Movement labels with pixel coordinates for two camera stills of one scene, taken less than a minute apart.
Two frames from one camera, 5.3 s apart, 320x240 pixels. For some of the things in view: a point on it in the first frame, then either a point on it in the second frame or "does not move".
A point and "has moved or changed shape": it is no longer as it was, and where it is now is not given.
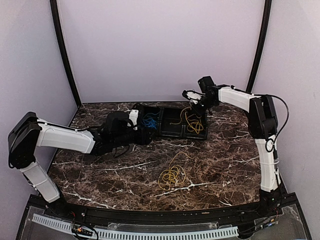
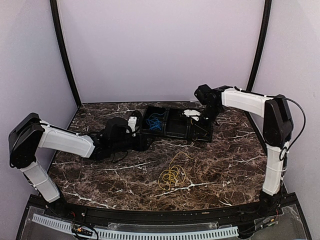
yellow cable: x=176 y=173 does not move
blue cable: x=150 y=123 has moved or changed shape
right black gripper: x=198 y=110 -> x=204 y=127
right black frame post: x=267 y=13 does not move
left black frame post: x=54 y=6 does not move
